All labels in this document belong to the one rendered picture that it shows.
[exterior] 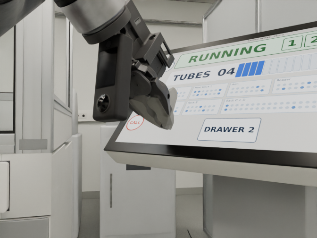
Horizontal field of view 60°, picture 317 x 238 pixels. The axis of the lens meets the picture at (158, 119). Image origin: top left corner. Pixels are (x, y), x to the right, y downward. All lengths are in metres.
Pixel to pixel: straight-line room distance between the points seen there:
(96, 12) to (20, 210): 0.51
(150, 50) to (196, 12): 3.96
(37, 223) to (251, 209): 0.48
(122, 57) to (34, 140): 0.39
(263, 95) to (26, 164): 0.53
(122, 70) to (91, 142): 3.53
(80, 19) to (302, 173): 0.33
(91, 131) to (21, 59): 3.20
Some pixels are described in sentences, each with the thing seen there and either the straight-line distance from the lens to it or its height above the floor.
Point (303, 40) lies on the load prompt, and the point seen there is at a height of 1.16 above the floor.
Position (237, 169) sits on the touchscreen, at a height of 0.95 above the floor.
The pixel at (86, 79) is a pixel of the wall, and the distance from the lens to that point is 3.92.
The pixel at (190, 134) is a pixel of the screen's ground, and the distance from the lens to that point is 0.46.
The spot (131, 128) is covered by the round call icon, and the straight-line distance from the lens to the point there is 0.54.
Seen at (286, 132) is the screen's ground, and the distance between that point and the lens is 0.41.
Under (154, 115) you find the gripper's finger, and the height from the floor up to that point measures 1.03.
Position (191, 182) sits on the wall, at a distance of 4.10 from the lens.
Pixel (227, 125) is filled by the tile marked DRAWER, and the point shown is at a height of 1.01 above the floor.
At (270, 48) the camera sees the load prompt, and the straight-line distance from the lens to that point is 0.56.
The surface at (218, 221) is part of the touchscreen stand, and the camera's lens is 0.55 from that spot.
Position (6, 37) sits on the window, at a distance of 0.75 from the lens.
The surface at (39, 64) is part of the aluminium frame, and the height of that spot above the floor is 1.15.
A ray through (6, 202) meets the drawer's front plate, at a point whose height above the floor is 0.84.
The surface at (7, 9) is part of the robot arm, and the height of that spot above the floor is 1.11.
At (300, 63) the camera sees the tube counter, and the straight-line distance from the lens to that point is 0.51.
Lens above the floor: 1.01
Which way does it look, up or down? 1 degrees up
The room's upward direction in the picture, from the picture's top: straight up
